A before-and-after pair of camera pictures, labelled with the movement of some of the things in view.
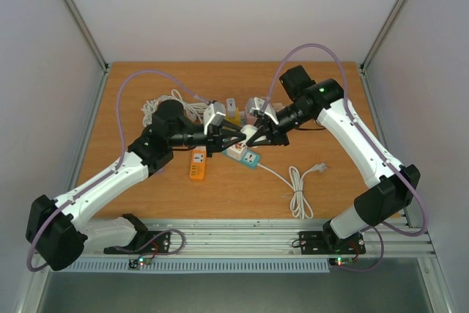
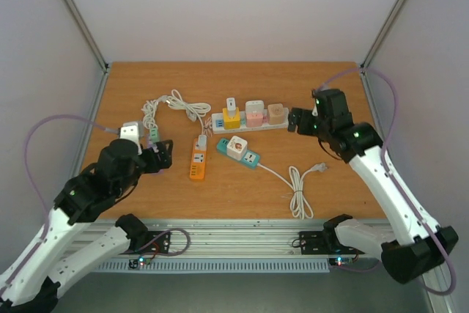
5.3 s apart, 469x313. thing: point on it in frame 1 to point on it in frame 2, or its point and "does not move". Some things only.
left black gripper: x=216 y=138 to x=165 y=155
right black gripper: x=271 y=130 to x=305 y=122
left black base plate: x=145 y=242 does not move
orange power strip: x=198 y=161 does not move
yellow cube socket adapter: x=236 y=119 does not move
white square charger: x=231 y=107 does not move
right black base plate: x=319 y=242 does not move
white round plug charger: x=248 y=130 to x=254 y=106
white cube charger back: x=236 y=152 does not move
